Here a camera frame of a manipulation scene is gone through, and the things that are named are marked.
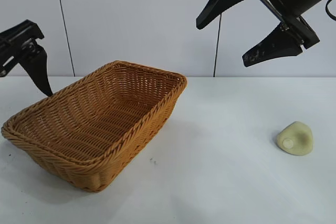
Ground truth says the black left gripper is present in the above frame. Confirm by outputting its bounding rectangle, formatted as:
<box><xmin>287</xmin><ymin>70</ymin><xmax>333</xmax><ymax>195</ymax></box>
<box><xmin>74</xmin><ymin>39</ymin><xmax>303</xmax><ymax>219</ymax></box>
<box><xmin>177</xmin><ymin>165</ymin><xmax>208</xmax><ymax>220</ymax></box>
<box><xmin>0</xmin><ymin>19</ymin><xmax>53</xmax><ymax>97</ymax></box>

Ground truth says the brown woven wicker basket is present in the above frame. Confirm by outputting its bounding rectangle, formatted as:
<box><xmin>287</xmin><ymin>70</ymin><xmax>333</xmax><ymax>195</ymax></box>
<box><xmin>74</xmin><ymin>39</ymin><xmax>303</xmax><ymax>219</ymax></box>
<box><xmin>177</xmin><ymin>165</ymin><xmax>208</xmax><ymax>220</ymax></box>
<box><xmin>1</xmin><ymin>60</ymin><xmax>188</xmax><ymax>193</ymax></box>

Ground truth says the pale yellow egg yolk pastry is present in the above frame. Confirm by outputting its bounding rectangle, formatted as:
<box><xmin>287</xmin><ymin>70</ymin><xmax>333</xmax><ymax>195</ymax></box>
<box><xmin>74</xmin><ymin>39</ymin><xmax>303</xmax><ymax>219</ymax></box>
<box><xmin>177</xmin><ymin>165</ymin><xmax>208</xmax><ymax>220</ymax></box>
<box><xmin>276</xmin><ymin>121</ymin><xmax>314</xmax><ymax>157</ymax></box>

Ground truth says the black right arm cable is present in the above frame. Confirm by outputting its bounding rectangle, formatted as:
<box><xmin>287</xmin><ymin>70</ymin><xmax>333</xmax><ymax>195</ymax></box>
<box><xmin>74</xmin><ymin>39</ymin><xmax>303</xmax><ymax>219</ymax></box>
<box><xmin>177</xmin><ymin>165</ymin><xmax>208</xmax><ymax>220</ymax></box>
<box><xmin>324</xmin><ymin>0</ymin><xmax>336</xmax><ymax>22</ymax></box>

